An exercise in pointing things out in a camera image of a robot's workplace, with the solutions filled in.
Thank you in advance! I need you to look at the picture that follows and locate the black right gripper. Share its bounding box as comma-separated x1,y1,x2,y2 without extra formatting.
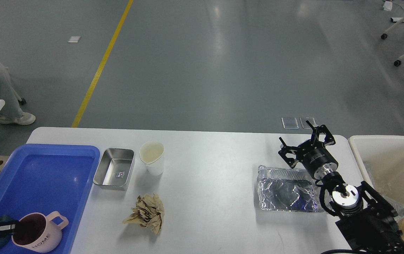
279,125,338,180

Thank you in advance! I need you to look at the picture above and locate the pink ceramic mug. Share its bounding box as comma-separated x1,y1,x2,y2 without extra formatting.
11,211,69,253

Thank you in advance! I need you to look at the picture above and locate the stainless steel rectangular tray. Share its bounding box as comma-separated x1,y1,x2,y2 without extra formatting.
93,148,135,191

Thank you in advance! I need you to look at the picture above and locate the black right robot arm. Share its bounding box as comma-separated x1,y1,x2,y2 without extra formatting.
278,121,404,254

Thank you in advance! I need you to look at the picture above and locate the clear floor plate right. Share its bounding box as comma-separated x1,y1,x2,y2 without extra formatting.
299,117,317,129

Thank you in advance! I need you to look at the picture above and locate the clear floor plate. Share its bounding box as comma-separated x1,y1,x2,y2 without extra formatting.
299,117,317,129
281,117,299,129

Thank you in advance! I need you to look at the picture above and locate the clear floor plate left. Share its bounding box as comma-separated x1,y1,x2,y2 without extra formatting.
281,117,299,129

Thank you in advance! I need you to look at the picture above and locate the aluminium foil container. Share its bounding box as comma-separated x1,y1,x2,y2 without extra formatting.
257,165,325,213

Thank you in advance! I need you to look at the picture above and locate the blue plastic tray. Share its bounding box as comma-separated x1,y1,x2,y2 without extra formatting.
0,144,100,254

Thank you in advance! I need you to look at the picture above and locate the beige plastic bin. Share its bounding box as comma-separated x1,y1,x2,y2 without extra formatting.
348,135,404,244

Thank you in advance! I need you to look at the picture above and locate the foil container in bin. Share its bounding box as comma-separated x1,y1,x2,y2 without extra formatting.
379,192,404,222

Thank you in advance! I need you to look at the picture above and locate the crumpled brown paper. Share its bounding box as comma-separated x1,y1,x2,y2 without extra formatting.
122,193,165,235

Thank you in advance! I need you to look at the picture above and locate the person in grey trousers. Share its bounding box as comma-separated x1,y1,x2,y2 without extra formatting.
0,63,36,126

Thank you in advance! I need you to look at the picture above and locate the white paper cup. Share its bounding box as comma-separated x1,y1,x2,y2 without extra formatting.
140,141,165,176

